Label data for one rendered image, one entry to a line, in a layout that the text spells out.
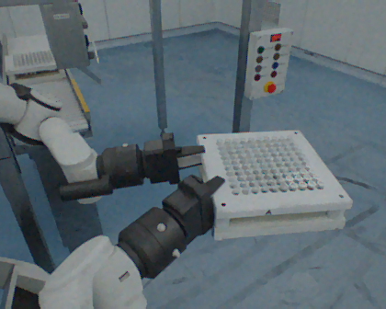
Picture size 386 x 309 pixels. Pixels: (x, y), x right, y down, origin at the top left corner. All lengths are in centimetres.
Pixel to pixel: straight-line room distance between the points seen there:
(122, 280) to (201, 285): 124
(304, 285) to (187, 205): 132
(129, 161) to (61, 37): 62
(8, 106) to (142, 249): 52
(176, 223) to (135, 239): 7
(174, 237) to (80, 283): 15
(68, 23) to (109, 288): 87
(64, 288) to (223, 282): 134
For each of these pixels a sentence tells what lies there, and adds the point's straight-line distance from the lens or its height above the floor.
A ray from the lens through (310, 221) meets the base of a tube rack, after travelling 64.
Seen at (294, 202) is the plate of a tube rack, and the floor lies 104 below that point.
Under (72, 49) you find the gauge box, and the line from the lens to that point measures 119.
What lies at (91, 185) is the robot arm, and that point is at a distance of 66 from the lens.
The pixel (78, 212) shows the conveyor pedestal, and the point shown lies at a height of 29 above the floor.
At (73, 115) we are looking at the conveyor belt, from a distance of 136.
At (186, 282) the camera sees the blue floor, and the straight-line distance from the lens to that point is 172.
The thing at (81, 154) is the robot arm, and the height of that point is 107.
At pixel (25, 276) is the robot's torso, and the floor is 79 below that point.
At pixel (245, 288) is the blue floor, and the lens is 172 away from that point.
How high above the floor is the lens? 143
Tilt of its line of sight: 35 degrees down
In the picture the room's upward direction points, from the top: straight up
